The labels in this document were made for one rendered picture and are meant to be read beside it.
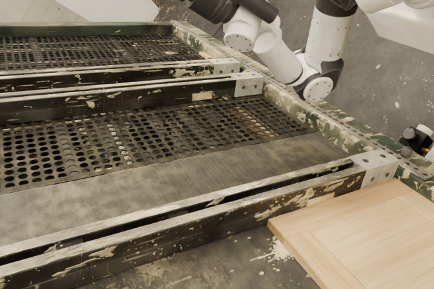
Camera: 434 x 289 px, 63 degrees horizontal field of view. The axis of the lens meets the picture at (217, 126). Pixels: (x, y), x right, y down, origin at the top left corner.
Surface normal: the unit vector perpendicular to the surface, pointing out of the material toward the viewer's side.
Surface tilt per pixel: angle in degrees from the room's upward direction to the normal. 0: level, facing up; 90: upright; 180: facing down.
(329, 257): 57
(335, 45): 90
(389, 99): 0
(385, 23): 68
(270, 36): 7
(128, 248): 90
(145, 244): 90
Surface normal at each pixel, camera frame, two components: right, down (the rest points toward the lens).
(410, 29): -0.77, 0.62
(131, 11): 0.40, 0.55
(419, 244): 0.11, -0.88
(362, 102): -0.68, -0.36
